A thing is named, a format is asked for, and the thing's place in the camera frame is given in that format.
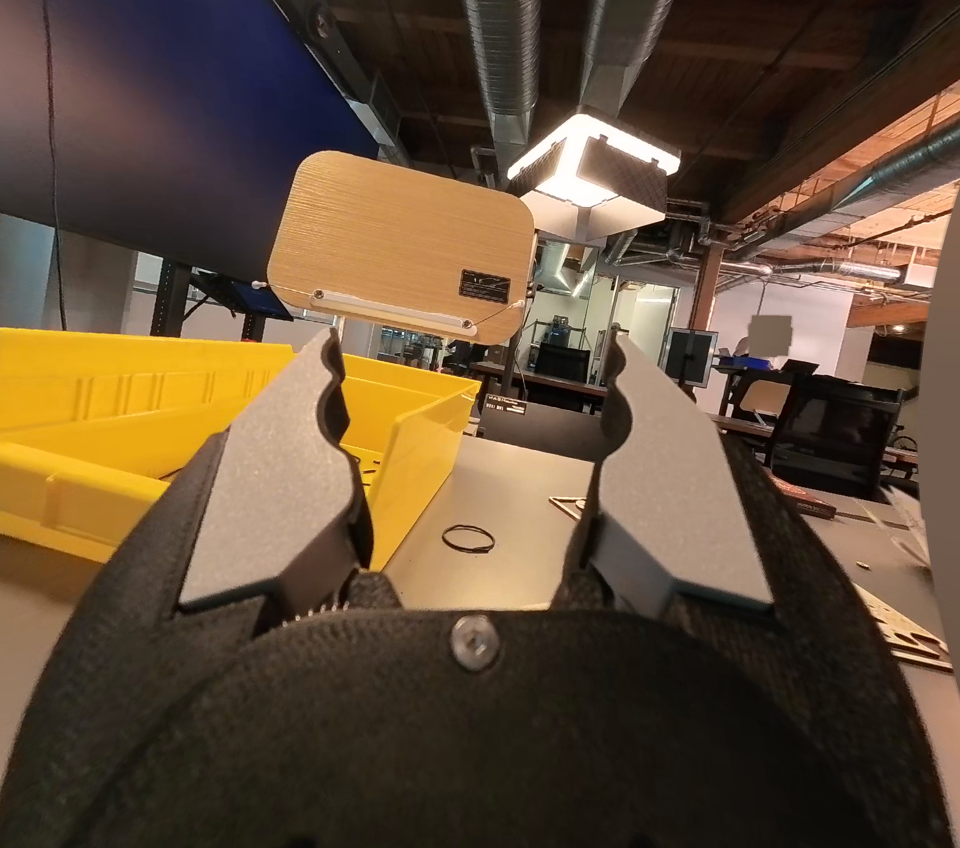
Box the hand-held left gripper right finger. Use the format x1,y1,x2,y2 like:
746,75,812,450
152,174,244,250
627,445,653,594
581,329,775,620

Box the black metal rack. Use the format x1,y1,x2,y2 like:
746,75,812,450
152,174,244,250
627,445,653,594
150,259,295,343

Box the wooden board stand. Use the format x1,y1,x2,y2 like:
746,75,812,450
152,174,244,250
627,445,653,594
266,150,537,347

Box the small grey monitor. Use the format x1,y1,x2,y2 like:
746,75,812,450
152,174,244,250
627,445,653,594
667,326,720,388

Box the wooden sheet with many holes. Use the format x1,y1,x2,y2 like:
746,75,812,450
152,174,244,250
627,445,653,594
851,581,954,674

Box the dark brown flat box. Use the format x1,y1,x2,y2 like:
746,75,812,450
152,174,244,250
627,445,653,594
776,480,835,518

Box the black mesh office chair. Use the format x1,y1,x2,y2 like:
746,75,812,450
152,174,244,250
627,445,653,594
772,375,905,500

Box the black box with white print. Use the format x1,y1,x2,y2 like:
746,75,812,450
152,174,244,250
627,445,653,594
478,398,605,467

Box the black rubber band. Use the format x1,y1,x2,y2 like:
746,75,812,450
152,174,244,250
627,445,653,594
441,524,496,554

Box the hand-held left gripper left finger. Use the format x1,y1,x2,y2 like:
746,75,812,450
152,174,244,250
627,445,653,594
178,326,376,613

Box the yellow plastic bin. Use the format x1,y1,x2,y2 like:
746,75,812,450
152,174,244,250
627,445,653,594
0,326,481,568

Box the large blue panel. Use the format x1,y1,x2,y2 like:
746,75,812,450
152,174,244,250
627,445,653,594
0,0,399,279

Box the square pendant lamp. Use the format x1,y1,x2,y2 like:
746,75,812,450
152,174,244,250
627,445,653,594
506,105,684,249

